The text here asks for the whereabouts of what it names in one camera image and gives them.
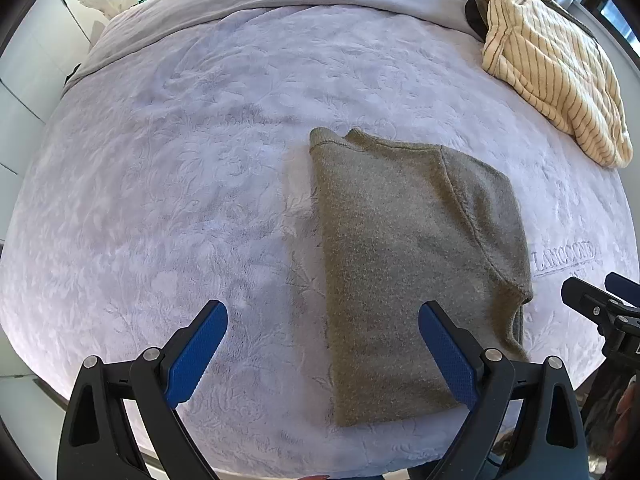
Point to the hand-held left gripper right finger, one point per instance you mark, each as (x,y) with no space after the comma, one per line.
(447,355)

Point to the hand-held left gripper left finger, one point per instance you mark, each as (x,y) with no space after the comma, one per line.
(197,355)

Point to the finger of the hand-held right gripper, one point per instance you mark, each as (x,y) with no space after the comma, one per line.
(582,297)
(620,285)

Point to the grey-brown knit sweater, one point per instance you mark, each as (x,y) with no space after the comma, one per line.
(400,260)

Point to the dark clothing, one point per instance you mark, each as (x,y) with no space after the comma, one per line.
(600,410)

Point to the white bed with blanket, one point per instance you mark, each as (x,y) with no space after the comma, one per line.
(175,160)

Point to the cream striped fleece garment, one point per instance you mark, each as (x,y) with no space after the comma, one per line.
(550,60)

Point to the black framed window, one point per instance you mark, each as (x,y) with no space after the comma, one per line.
(617,20)

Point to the dark cloth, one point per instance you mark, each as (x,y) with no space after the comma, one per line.
(475,10)

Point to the white wardrobe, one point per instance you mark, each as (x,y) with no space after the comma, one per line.
(30,60)

